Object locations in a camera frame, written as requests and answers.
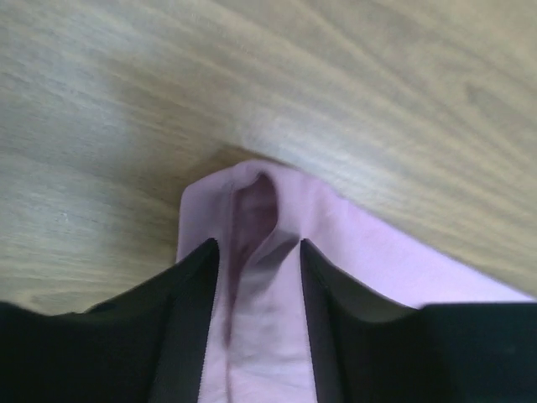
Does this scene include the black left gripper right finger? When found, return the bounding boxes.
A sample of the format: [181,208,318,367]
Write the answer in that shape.
[300,240,536,402]

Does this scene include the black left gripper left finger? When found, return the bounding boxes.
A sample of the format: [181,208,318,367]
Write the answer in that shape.
[1,239,219,402]

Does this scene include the pink printed t shirt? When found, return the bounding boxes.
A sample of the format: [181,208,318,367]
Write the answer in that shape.
[178,160,529,402]

